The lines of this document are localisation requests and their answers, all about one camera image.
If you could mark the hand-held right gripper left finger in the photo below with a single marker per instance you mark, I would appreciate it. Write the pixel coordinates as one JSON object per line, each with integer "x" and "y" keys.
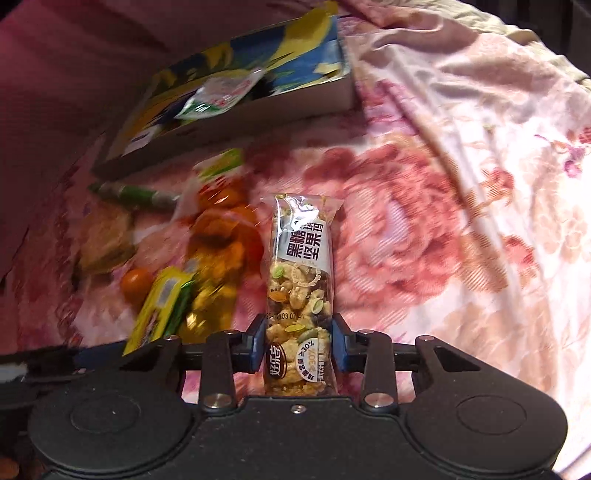
{"x": 256, "y": 345}

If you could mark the white green snack packet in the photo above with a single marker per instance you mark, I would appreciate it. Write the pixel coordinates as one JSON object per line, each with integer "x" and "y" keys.
{"x": 214, "y": 94}

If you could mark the gold yellow snack packet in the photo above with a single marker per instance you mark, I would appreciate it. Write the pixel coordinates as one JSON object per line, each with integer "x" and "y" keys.
{"x": 214, "y": 295}

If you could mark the brown snack packet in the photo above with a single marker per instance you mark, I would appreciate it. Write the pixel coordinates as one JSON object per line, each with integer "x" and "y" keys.
{"x": 106, "y": 240}

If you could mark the green stick snack packet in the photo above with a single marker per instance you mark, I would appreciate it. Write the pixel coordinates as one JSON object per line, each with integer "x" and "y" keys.
{"x": 134, "y": 196}

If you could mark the clear packet of orange snacks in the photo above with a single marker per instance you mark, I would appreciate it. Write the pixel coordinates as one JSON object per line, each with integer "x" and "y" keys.
{"x": 221, "y": 217}

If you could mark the yellow green snack packet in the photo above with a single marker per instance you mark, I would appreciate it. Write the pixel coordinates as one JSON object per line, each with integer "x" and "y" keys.
{"x": 159, "y": 307}

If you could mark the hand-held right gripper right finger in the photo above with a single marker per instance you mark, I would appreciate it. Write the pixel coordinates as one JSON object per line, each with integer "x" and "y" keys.
{"x": 340, "y": 345}

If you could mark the pink floral blanket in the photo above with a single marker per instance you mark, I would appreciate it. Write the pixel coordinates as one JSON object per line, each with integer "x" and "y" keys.
{"x": 438, "y": 194}

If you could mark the blue yellow printed box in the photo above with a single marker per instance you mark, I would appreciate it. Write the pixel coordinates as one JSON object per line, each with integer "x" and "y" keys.
{"x": 295, "y": 99}

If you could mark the clear nut bar packet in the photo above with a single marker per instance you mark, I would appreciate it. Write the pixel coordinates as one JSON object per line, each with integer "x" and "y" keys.
{"x": 300, "y": 277}

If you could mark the small orange fruit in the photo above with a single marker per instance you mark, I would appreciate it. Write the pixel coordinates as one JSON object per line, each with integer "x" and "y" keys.
{"x": 137, "y": 284}

